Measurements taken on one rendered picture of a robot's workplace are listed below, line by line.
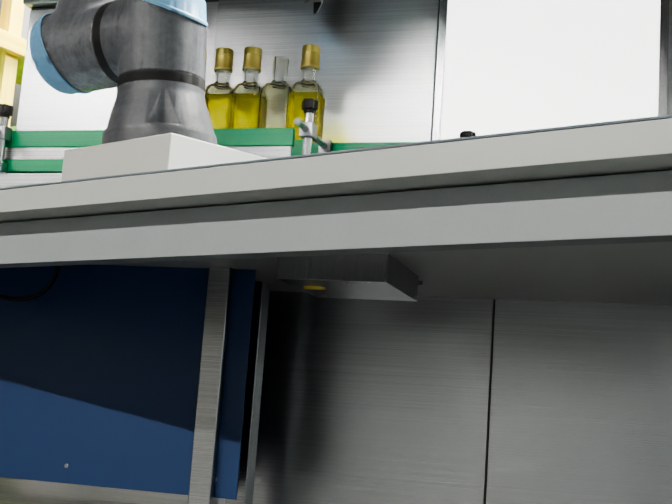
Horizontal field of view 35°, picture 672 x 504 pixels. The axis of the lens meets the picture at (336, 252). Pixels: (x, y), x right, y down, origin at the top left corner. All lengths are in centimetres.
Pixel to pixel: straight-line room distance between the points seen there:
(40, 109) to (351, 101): 72
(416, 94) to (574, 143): 112
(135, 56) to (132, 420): 71
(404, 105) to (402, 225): 99
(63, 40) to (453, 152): 67
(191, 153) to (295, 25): 91
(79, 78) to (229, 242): 39
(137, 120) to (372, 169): 40
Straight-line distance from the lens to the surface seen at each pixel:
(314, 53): 201
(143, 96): 139
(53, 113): 240
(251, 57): 204
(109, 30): 146
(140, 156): 133
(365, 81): 211
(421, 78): 208
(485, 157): 102
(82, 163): 141
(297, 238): 118
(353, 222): 114
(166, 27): 141
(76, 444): 192
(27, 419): 197
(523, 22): 209
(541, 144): 99
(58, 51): 152
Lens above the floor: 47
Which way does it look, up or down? 9 degrees up
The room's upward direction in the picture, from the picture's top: 4 degrees clockwise
